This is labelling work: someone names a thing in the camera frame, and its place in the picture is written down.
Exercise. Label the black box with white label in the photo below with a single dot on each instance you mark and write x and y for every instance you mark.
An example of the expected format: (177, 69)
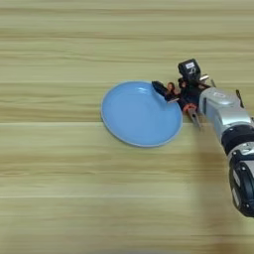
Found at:
(189, 69)

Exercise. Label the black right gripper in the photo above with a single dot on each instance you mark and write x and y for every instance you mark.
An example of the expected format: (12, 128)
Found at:
(190, 94)

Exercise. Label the round blue plate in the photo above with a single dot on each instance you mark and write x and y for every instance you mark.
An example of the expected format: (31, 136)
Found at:
(139, 115)

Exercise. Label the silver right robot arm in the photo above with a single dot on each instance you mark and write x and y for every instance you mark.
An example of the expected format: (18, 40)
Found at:
(231, 122)

